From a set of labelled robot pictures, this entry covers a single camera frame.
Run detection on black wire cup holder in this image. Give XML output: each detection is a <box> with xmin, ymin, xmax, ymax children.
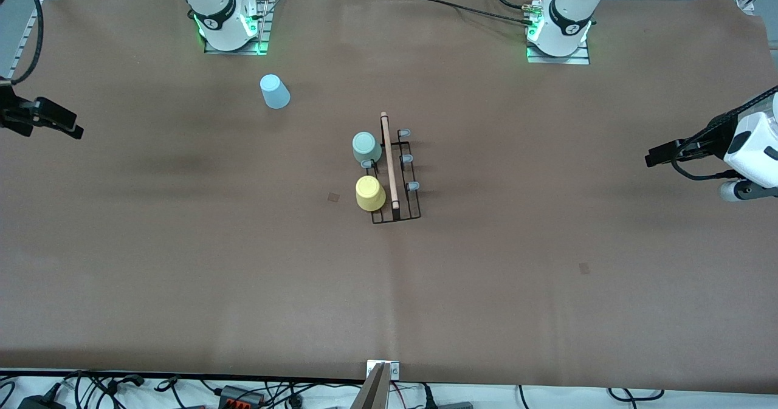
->
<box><xmin>361</xmin><ymin>111</ymin><xmax>422</xmax><ymax>225</ymax></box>

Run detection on pale green plastic cup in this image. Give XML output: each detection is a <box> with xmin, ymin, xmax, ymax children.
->
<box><xmin>352</xmin><ymin>131</ymin><xmax>384</xmax><ymax>163</ymax></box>

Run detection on yellow plastic cup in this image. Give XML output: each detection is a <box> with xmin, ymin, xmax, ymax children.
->
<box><xmin>356</xmin><ymin>175</ymin><xmax>387</xmax><ymax>213</ymax></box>

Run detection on light blue plastic cup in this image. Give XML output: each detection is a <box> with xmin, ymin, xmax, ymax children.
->
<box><xmin>260</xmin><ymin>74</ymin><xmax>291</xmax><ymax>110</ymax></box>

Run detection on black power adapter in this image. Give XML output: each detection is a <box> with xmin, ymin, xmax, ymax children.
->
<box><xmin>17</xmin><ymin>393</ymin><xmax>66</xmax><ymax>409</ymax></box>

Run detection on brown table mat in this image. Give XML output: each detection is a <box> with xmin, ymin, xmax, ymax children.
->
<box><xmin>0</xmin><ymin>0</ymin><xmax>778</xmax><ymax>393</ymax></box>

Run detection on black orange connector box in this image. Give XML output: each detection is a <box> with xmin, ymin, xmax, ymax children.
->
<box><xmin>218</xmin><ymin>385</ymin><xmax>266</xmax><ymax>408</ymax></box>

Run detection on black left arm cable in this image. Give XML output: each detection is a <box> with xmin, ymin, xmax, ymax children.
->
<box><xmin>672</xmin><ymin>86</ymin><xmax>778</xmax><ymax>182</ymax></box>

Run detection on thin black table cable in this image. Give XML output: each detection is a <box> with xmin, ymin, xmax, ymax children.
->
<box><xmin>389</xmin><ymin>0</ymin><xmax>537</xmax><ymax>28</ymax></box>

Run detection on black looped floor cable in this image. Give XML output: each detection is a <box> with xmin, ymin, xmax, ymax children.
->
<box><xmin>608</xmin><ymin>387</ymin><xmax>664</xmax><ymax>402</ymax></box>

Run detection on metal pole bracket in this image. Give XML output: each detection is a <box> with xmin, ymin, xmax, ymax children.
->
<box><xmin>366</xmin><ymin>360</ymin><xmax>401</xmax><ymax>380</ymax></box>

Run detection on aluminium camera pole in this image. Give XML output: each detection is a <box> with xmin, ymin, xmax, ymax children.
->
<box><xmin>349</xmin><ymin>362</ymin><xmax>393</xmax><ymax>409</ymax></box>

